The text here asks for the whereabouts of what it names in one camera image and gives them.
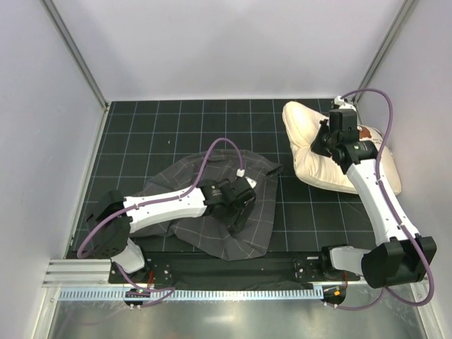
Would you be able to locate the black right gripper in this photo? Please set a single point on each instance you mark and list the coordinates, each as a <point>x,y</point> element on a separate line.
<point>321,138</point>

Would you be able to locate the aluminium frame rail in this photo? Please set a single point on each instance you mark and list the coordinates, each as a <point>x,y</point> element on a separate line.
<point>77,273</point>

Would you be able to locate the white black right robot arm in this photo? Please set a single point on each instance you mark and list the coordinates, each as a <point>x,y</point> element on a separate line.
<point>401,255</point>

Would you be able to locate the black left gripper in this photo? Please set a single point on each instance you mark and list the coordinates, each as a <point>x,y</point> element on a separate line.
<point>242,209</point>

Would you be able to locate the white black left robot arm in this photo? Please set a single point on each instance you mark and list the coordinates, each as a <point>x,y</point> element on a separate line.
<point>117,217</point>

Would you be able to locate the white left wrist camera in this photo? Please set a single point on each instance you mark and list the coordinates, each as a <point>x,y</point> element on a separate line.
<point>252,183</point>

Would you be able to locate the slotted grey cable duct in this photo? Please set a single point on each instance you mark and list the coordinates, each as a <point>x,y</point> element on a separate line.
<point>126,294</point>

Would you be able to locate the cream white pillow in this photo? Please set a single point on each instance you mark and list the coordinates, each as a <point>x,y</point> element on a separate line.
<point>302,125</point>

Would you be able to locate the black grid cutting mat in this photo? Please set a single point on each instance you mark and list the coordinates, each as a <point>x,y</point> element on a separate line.
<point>140,139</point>

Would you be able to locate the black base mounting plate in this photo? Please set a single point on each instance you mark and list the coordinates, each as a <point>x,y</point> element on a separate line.
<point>274,271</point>

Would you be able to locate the right aluminium corner post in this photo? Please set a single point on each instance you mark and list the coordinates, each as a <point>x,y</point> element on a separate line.
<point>398,23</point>

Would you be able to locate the left aluminium corner post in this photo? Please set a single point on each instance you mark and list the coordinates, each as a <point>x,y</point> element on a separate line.
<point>63,31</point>

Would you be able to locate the aluminium corner post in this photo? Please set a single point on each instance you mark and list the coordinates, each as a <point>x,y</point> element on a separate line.
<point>398,23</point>
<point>63,31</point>

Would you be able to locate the dark grey checked pillowcase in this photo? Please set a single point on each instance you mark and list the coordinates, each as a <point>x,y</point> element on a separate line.
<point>207,234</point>

